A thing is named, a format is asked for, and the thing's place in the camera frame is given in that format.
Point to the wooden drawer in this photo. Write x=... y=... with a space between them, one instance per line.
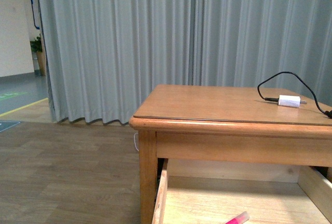
x=194 y=191

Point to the pink marker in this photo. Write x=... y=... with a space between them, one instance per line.
x=239 y=219

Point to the wooden nightstand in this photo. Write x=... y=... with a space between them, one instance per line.
x=230 y=124

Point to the grey-green curtain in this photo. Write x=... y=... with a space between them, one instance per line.
x=104 y=57

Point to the white USB charger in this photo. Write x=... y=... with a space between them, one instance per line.
x=290 y=101

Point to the potted green plant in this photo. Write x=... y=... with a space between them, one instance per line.
x=37 y=47

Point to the blue framed wall board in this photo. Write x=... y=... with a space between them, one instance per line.
x=35 y=12

